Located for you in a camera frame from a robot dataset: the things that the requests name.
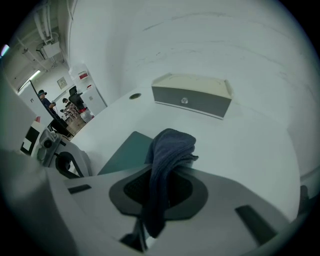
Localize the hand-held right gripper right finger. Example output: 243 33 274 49
149 166 301 256

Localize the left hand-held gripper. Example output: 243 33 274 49
19 116 92 180

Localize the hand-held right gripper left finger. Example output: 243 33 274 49
46 166 151 256

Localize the grey-green mat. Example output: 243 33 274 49
97 131 155 176

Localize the dark blue cloth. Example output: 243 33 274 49
141 128 199 238

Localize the white cabinet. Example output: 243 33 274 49
82 86 108 118

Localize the black office chair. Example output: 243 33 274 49
68 86 85 111

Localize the ceiling light tube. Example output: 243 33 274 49
18 69 41 91

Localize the grey and cream box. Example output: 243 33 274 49
151 72 234 120

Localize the framed wall poster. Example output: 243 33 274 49
56 76 68 90

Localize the white ceiling duct unit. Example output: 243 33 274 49
37 39 62 61

